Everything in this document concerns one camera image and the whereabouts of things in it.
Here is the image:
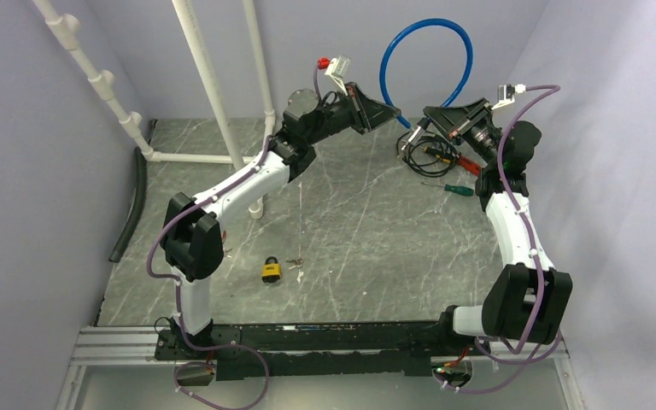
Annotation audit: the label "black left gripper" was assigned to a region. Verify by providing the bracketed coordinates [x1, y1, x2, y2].
[307, 85, 402, 148]

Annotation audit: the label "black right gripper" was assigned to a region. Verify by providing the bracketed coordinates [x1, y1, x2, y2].
[422, 97, 500, 167]

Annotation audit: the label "blue cable lock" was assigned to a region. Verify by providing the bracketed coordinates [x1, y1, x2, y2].
[378, 18, 475, 145]

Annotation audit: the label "keys of yellow padlock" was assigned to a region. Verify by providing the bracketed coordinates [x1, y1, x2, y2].
[285, 257, 304, 270]

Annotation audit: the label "yellow padlock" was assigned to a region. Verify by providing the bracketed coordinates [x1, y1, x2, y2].
[261, 256, 283, 284]

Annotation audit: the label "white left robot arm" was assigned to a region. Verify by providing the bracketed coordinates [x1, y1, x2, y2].
[160, 82, 401, 359]

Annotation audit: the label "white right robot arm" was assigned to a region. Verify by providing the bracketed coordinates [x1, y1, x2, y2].
[423, 99, 573, 354]

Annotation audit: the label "yellow black screwdriver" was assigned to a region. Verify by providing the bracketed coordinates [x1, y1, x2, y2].
[419, 145, 460, 167]

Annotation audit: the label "black coiled cable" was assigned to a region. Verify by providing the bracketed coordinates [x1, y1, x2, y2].
[395, 129, 460, 179]

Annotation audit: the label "red handled wrench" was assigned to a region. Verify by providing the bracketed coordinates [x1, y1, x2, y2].
[458, 155, 482, 177]

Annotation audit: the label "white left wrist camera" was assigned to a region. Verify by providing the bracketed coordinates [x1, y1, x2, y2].
[317, 55, 351, 95]

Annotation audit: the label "green handled screwdriver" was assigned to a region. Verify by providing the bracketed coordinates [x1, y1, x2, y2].
[421, 182, 474, 196]

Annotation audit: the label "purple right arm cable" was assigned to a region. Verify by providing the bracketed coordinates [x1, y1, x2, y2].
[431, 85, 564, 396]

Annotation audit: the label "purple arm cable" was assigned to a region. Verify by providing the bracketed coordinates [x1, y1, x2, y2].
[145, 61, 329, 410]
[431, 85, 564, 396]

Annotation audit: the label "black corrugated hose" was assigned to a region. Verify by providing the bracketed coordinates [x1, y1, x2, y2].
[108, 147, 149, 264]

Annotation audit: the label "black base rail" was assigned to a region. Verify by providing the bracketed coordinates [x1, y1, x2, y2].
[155, 319, 474, 381]

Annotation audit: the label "white PVC pipe frame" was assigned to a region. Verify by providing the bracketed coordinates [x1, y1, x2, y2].
[32, 0, 277, 219]

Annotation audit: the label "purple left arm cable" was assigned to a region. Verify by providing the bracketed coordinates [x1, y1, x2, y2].
[145, 61, 329, 410]

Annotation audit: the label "aluminium extrusion frame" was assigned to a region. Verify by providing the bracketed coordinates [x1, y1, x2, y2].
[56, 326, 587, 409]

